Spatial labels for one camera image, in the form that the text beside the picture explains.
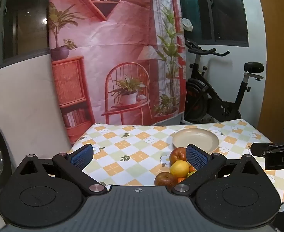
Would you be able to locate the red apple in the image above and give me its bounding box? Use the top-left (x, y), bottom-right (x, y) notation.
top-left (169, 147), bottom-right (188, 165)

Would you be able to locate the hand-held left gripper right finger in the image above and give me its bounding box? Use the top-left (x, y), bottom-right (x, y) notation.
top-left (171, 144), bottom-right (269, 196)

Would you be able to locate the brown wooden door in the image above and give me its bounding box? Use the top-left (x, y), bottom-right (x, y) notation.
top-left (254, 0), bottom-right (284, 143)

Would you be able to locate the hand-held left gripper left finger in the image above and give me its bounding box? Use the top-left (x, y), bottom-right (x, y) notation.
top-left (13, 144), bottom-right (108, 196)

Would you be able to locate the black exercise bike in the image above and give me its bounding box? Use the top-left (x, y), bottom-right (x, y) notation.
top-left (184, 39), bottom-right (264, 124)

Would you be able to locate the yellow citrus fruit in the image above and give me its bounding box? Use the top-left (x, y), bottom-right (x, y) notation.
top-left (170, 160), bottom-right (190, 177)

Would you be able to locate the checked floral tablecloth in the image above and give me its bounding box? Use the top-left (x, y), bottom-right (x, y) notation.
top-left (67, 118), bottom-right (284, 203)

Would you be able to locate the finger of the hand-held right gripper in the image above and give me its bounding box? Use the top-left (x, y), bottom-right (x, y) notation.
top-left (251, 142), bottom-right (284, 159)

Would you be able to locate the pink printed backdrop cloth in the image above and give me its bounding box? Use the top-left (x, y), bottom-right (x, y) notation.
top-left (48, 0), bottom-right (187, 143)

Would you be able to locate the dark glass window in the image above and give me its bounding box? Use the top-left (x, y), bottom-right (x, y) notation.
top-left (195, 0), bottom-right (250, 47)
top-left (0, 0), bottom-right (51, 73)

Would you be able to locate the white plastic bag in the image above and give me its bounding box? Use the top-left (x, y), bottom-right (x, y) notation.
top-left (182, 18), bottom-right (194, 31)

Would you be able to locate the teal curtain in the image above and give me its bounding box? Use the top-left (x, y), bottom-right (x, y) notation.
top-left (179, 0), bottom-right (198, 40)

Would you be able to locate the beige plate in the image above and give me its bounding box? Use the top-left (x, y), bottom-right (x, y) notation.
top-left (172, 129), bottom-right (219, 153)

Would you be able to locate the large red-brown apple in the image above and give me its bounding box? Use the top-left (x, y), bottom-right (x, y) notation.
top-left (155, 171), bottom-right (179, 188)

